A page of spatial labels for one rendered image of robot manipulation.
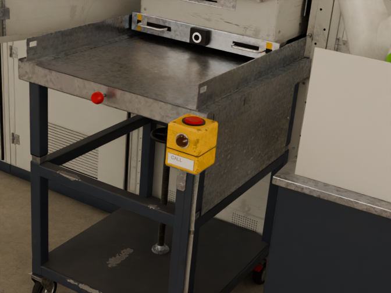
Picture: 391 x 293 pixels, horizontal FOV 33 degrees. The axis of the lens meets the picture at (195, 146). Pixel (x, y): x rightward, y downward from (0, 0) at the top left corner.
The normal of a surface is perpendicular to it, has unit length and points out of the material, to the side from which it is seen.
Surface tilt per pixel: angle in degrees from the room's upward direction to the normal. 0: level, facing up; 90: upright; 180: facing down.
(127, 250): 0
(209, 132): 90
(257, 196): 90
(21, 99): 90
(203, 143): 91
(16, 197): 0
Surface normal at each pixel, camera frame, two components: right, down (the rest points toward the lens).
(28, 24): 0.69, 0.34
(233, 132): 0.86, 0.27
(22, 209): 0.08, -0.91
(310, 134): -0.48, 0.31
